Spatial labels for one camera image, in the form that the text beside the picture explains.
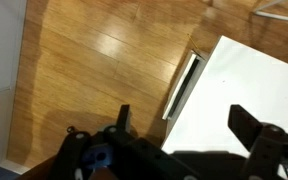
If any white metal rack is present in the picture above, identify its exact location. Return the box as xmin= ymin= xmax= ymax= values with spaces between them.
xmin=253 ymin=0 xmax=288 ymax=25

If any white cabinet panel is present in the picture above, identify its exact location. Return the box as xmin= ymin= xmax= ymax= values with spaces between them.
xmin=0 ymin=0 xmax=28 ymax=175

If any thin yellow string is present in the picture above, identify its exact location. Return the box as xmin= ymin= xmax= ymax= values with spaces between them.
xmin=186 ymin=32 xmax=209 ymax=58

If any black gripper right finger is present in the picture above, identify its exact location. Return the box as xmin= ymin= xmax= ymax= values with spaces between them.
xmin=227 ymin=104 xmax=288 ymax=180

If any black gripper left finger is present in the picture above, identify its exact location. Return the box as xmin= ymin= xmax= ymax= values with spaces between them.
xmin=63 ymin=104 xmax=167 ymax=169

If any white drawer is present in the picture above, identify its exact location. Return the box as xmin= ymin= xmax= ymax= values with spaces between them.
xmin=161 ymin=49 xmax=209 ymax=122

